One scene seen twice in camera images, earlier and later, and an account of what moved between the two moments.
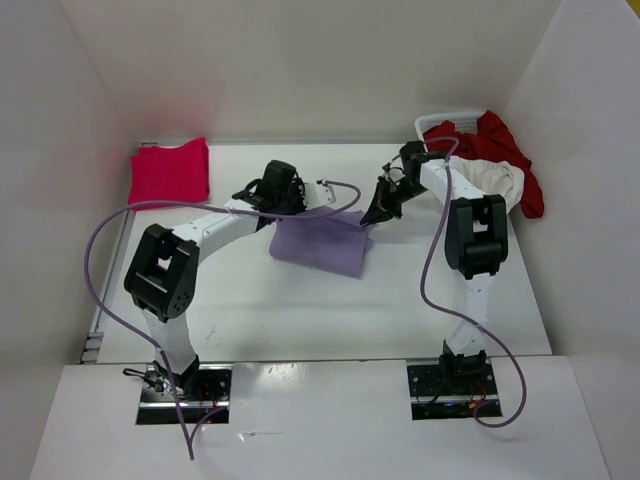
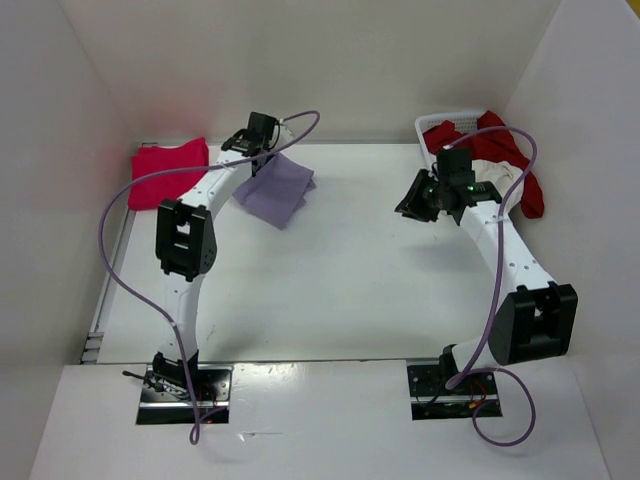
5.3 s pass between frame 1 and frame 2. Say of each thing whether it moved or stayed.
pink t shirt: stayed
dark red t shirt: stayed
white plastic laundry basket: stayed
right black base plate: stayed
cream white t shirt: stayed
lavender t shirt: moved
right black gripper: moved
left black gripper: moved
